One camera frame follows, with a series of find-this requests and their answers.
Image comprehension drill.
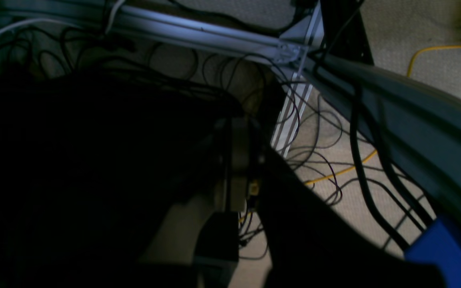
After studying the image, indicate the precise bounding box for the aluminium frame rail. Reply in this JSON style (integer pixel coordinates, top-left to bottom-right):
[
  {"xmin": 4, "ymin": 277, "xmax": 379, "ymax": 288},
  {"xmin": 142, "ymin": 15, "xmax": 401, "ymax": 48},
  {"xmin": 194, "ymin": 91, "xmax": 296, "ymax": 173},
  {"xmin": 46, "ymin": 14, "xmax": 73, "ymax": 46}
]
[{"xmin": 0, "ymin": 0, "xmax": 323, "ymax": 156}]

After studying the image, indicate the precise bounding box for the black table leg post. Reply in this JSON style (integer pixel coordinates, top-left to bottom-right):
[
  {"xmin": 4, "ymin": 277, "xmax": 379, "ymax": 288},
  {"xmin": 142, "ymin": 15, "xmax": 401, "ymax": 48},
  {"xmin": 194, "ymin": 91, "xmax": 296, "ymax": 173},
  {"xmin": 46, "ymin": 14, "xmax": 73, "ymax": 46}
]
[{"xmin": 319, "ymin": 0, "xmax": 374, "ymax": 65}]

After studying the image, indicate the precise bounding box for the blue plastic part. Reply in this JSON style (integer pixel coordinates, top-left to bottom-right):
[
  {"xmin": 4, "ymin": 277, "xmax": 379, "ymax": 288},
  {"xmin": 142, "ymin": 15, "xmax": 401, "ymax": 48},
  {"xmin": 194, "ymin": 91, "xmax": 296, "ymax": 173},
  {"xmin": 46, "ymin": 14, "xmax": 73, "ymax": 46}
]
[{"xmin": 403, "ymin": 215, "xmax": 461, "ymax": 288}]

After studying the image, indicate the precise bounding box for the yellow floor cable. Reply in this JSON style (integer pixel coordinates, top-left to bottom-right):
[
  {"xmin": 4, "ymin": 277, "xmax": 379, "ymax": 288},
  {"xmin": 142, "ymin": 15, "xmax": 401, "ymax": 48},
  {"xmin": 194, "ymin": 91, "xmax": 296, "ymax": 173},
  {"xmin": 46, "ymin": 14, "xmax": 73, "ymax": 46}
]
[{"xmin": 305, "ymin": 42, "xmax": 461, "ymax": 186}]

